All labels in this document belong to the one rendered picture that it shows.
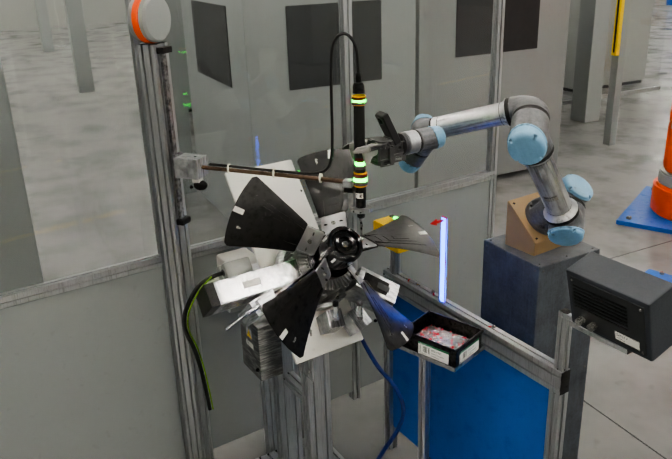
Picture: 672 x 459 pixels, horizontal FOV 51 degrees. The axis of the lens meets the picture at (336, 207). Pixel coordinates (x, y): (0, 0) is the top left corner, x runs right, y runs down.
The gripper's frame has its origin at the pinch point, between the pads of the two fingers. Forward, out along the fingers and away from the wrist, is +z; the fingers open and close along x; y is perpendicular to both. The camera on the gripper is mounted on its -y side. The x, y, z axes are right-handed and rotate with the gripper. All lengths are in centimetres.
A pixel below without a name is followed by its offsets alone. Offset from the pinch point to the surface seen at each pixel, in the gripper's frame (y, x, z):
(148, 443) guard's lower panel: 130, 70, 56
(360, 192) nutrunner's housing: 14.3, -1.8, -2.0
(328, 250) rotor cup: 29.1, -5.2, 12.4
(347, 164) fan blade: 9.7, 12.8, -6.9
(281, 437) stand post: 120, 31, 15
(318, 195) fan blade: 18.6, 14.2, 3.8
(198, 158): 8, 46, 31
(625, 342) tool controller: 43, -76, -36
